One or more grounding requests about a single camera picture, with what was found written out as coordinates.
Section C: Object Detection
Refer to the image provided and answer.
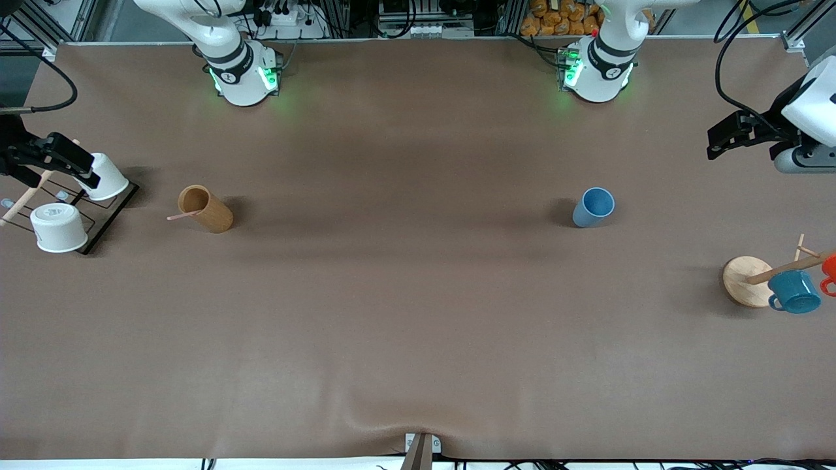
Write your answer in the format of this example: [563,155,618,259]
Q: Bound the light blue plastic cup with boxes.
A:
[573,187,615,228]

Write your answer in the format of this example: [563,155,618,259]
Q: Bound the dark blue handled mug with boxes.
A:
[767,270,822,315]

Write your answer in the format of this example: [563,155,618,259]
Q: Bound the wooden rack bar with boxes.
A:
[0,139,80,227]

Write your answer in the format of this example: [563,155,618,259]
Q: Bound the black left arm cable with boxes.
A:
[714,0,801,134]

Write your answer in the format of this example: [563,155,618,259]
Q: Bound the brown wooden cup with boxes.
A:
[178,185,234,234]

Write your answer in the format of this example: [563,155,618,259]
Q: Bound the white cup plain bottom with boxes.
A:
[77,153,129,201]

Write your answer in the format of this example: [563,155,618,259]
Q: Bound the white cup printed bottom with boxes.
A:
[30,203,89,253]

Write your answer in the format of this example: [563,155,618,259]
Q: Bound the wooden mug tree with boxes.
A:
[723,234,836,308]

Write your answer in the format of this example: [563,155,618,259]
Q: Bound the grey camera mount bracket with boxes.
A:
[400,432,442,470]

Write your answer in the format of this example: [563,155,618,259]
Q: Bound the white power strip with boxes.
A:
[260,5,329,28]

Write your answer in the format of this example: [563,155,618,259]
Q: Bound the pile of orange bread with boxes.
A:
[521,0,655,37]

